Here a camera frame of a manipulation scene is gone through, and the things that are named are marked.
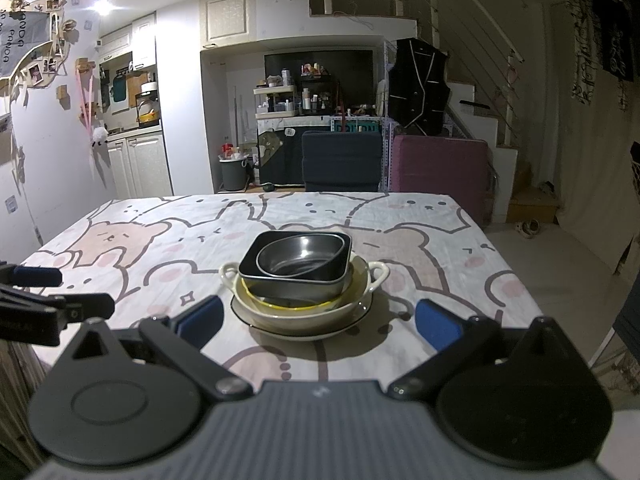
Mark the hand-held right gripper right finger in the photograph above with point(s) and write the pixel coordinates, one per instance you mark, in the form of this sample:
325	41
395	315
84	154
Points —
437	324

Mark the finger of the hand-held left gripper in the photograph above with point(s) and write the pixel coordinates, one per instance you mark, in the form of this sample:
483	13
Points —
90	306
37	276

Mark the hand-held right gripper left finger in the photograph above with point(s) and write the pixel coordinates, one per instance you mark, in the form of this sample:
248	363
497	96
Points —
200	320

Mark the square steel container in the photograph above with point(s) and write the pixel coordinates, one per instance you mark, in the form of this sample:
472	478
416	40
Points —
290	287

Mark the small floral yellow-lined bowl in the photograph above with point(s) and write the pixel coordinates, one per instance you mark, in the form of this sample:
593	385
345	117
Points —
295	305

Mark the white blue-rimmed square plate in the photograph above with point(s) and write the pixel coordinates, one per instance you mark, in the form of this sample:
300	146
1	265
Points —
300	336

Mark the oval steel bowl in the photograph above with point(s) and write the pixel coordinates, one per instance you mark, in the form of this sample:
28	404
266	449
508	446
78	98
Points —
300	255

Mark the bear-print tablecloth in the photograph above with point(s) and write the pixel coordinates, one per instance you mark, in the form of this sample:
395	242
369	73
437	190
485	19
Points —
150	240

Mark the pair of shoes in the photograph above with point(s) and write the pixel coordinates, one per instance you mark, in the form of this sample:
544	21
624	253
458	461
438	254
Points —
527	227

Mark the grey trash bin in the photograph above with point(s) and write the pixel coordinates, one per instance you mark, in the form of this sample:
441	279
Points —
234	175

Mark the maroon chair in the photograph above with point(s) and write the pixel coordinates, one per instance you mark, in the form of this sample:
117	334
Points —
440	175

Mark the white kitchen cabinet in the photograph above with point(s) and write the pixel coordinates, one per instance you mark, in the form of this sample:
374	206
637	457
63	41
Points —
140	165

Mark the white plush toy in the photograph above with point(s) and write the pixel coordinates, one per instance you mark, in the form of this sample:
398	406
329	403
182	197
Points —
100	136

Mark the black lettered cabinet curtain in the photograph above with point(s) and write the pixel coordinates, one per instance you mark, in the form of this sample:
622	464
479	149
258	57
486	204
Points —
280	160

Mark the dark blue chair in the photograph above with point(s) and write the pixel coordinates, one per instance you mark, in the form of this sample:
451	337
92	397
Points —
342	160

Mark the teal oven mitt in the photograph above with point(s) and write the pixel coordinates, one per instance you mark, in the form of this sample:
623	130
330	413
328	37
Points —
119	89

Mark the green crate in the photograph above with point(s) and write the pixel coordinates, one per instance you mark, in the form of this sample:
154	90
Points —
357	125

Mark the white shelf rack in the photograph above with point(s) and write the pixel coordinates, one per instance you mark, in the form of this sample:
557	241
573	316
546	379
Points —
275	102

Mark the black white-trimmed vest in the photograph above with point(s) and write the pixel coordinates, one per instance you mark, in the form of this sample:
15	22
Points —
417	85

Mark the white upper cabinet door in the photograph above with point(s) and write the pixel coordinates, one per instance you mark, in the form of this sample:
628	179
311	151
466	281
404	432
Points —
229	17

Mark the stair railing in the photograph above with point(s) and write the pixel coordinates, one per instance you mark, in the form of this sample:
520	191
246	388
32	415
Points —
475	15

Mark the hanging floral clothing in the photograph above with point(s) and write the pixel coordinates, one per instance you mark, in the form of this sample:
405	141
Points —
600	35

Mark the wall photo decoration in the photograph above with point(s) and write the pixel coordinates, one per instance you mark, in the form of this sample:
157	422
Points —
30	45

